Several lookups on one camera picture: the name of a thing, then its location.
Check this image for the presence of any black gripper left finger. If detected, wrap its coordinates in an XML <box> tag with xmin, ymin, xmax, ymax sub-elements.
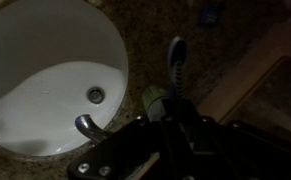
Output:
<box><xmin>160</xmin><ymin>99</ymin><xmax>198</xmax><ymax>180</ymax></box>

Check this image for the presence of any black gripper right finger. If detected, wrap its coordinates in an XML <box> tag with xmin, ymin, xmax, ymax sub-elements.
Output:
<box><xmin>198</xmin><ymin>117</ymin><xmax>291</xmax><ymax>180</ymax></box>

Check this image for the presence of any white blue razor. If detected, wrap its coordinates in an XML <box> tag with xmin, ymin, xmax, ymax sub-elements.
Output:
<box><xmin>167</xmin><ymin>36</ymin><xmax>187</xmax><ymax>101</ymax></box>

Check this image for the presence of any white oval sink basin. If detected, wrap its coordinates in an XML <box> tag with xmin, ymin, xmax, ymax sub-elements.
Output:
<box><xmin>0</xmin><ymin>0</ymin><xmax>128</xmax><ymax>156</ymax></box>

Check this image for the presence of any green soap pump bottle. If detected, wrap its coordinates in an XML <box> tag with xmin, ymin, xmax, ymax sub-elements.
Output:
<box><xmin>142</xmin><ymin>86</ymin><xmax>167</xmax><ymax>122</ymax></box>

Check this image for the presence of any chrome faucet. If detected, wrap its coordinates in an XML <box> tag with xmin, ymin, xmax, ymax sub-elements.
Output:
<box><xmin>74</xmin><ymin>114</ymin><xmax>112</xmax><ymax>145</ymax></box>

